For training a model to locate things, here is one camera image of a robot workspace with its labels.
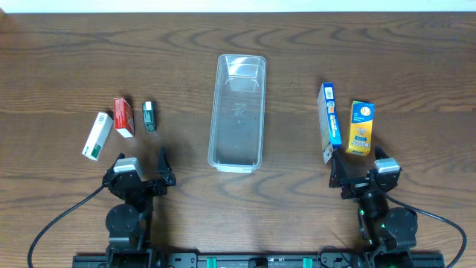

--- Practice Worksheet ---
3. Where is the yellow blue box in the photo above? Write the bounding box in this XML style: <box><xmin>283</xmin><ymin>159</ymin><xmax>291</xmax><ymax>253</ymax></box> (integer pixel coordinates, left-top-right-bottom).
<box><xmin>345</xmin><ymin>100</ymin><xmax>374</xmax><ymax>156</ymax></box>

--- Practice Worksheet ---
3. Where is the white green box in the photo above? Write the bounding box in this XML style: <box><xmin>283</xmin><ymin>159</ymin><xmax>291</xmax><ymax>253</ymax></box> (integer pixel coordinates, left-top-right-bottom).
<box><xmin>82</xmin><ymin>112</ymin><xmax>113</xmax><ymax>161</ymax></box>

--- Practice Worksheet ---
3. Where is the blue white box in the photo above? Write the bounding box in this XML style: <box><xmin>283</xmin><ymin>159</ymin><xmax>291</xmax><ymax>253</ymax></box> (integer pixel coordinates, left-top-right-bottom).
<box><xmin>317</xmin><ymin>83</ymin><xmax>342</xmax><ymax>164</ymax></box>

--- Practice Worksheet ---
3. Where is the red box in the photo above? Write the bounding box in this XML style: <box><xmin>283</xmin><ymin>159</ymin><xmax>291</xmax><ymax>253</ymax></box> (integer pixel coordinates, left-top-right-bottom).
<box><xmin>114</xmin><ymin>98</ymin><xmax>135</xmax><ymax>138</ymax></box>

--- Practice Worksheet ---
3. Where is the clear plastic container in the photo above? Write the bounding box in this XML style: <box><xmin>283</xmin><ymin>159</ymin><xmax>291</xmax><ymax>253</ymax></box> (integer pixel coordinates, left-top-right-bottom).
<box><xmin>208</xmin><ymin>54</ymin><xmax>267</xmax><ymax>173</ymax></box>

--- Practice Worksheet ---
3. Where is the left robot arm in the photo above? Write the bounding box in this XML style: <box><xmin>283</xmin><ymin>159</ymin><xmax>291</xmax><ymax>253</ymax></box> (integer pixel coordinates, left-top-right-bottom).
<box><xmin>102</xmin><ymin>148</ymin><xmax>176</xmax><ymax>268</ymax></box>

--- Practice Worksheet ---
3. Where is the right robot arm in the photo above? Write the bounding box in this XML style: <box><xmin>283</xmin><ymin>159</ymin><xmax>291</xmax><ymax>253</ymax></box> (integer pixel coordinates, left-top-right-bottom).
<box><xmin>329</xmin><ymin>147</ymin><xmax>418</xmax><ymax>267</ymax></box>

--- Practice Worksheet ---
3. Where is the dark green box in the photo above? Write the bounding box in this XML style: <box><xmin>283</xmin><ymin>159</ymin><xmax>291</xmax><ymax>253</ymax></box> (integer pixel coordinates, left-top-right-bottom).
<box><xmin>142</xmin><ymin>101</ymin><xmax>156</xmax><ymax>133</ymax></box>

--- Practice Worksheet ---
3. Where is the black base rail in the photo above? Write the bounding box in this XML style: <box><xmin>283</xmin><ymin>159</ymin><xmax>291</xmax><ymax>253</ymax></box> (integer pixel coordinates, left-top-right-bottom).
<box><xmin>71</xmin><ymin>249</ymin><xmax>446</xmax><ymax>268</ymax></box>

